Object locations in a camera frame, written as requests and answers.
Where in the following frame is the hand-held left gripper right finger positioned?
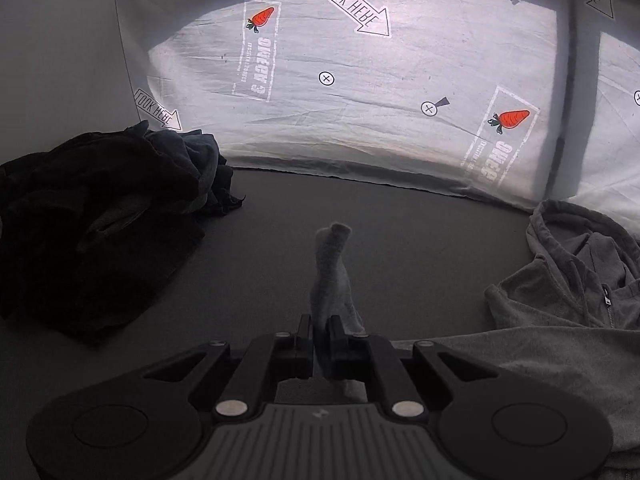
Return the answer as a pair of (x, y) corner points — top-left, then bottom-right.
(327, 315), (502, 418)

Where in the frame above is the white printed sheet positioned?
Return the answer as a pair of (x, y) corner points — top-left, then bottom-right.
(0, 0), (640, 242)

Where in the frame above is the grey zip hoodie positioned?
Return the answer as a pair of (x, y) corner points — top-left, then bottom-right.
(276, 199), (640, 480)

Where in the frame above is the black garment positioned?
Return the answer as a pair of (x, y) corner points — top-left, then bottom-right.
(0, 129), (210, 347)

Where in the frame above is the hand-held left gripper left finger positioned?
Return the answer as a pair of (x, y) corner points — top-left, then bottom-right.
(142, 314), (317, 418)

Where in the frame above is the dark blue garment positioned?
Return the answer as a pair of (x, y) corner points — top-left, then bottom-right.
(125, 120), (247, 217)

